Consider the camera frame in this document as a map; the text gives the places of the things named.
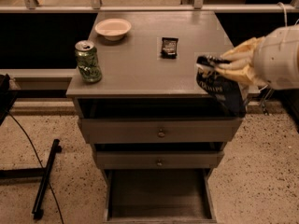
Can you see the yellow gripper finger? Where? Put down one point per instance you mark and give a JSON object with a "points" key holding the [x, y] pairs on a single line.
{"points": [[243, 50], [240, 71]]}

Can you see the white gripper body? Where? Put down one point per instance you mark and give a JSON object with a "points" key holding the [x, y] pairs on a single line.
{"points": [[276, 60]]}

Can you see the blue chip bag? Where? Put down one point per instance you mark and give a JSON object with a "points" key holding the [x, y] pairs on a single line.
{"points": [[224, 90]]}

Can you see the grey wooden drawer cabinet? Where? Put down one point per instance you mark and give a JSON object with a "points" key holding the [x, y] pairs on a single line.
{"points": [[138, 83]]}

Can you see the grey bottom drawer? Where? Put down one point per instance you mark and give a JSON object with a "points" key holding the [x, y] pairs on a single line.
{"points": [[166, 196]]}

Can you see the grey drawer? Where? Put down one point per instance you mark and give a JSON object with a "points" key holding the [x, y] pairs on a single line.
{"points": [[109, 160], [166, 196], [138, 131]]}

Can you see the grey top drawer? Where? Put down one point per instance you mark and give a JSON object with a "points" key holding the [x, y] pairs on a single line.
{"points": [[138, 131]]}

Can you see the grey middle drawer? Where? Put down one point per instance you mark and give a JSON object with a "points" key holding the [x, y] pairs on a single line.
{"points": [[109, 160]]}

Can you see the dark snack bar wrapper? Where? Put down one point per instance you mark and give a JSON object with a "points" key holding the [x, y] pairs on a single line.
{"points": [[169, 47]]}

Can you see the white paper bowl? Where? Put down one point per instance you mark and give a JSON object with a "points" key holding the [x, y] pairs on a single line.
{"points": [[113, 29]]}

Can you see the green soda can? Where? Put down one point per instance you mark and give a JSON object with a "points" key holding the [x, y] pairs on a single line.
{"points": [[87, 61]]}

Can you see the black stand base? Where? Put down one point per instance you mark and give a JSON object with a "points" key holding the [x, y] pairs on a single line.
{"points": [[42, 172]]}

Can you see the black device on left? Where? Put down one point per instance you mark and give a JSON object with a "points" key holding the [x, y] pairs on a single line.
{"points": [[7, 97]]}

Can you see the metal bracket on ledge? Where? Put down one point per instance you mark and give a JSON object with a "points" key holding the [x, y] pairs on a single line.
{"points": [[266, 96]]}

